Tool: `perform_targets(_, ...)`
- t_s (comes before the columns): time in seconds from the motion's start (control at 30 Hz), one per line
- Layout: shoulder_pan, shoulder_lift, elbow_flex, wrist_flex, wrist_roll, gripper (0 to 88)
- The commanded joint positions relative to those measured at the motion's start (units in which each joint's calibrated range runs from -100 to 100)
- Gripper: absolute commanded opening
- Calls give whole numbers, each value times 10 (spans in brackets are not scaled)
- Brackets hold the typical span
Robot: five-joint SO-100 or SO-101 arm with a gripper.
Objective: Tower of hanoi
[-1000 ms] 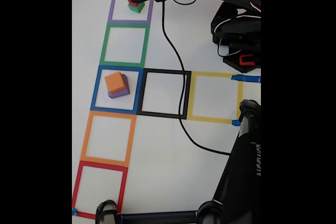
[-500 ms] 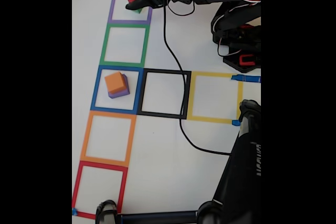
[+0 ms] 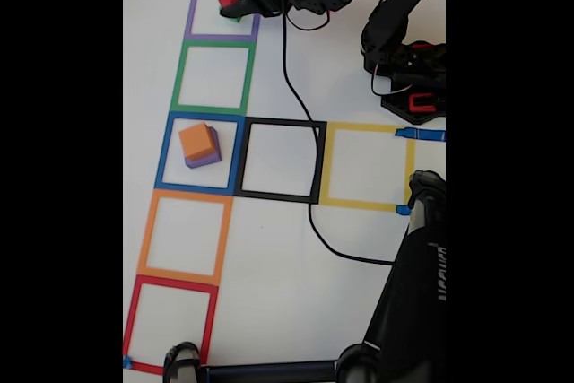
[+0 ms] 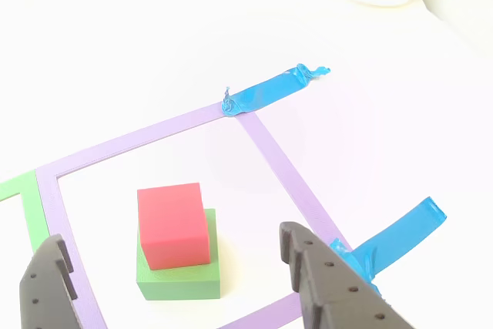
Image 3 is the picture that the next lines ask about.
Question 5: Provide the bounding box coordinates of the green cube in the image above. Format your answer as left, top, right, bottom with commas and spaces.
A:
218, 6, 243, 24

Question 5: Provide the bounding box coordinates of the orange cube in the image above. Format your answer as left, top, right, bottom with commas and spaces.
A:
178, 122, 216, 161

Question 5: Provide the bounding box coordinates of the large purple cube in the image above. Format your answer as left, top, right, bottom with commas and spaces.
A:
183, 126, 222, 170

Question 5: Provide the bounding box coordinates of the red base clamp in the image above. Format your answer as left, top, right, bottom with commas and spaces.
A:
407, 92, 437, 114

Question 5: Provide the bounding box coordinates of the thin servo wire loop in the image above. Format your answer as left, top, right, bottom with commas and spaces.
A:
284, 5, 332, 32

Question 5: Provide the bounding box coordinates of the purple square frame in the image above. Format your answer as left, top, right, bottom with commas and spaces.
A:
183, 0, 261, 43

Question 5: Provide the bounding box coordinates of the green square frame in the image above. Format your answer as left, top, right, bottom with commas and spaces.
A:
170, 39, 256, 116

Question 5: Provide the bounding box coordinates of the black square frame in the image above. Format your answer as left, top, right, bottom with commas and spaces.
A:
232, 117, 327, 205

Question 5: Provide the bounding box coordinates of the blue square frame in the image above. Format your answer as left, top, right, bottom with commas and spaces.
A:
154, 111, 247, 196

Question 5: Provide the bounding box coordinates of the yellow square frame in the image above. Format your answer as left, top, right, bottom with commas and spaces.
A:
318, 121, 416, 213

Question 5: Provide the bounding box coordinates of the black camera cable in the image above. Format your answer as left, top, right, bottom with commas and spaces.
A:
277, 0, 398, 265

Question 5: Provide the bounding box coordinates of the orange square frame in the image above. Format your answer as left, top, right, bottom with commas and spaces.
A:
136, 188, 234, 286

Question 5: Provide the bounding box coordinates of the black camera tripod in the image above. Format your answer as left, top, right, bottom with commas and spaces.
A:
161, 170, 447, 383

